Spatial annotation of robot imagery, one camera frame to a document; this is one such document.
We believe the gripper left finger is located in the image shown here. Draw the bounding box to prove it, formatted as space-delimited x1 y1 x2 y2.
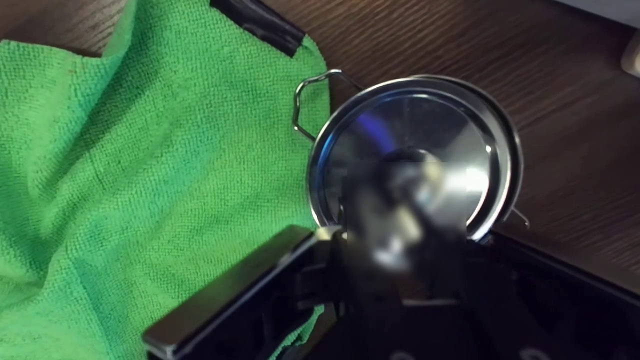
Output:
142 224 348 360

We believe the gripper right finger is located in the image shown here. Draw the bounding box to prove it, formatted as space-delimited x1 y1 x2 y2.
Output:
465 230 640 360

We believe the steel pot lid with knob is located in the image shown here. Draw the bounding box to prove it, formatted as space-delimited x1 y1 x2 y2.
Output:
320 88 502 240

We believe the green microfibre cloth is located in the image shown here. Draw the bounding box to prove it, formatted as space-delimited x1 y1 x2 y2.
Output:
0 0 332 360

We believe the beige object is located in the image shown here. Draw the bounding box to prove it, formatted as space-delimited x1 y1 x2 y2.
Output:
620 30 640 79

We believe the steel pot with wire handles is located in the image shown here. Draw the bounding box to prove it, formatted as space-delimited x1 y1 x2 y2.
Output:
292 69 532 247

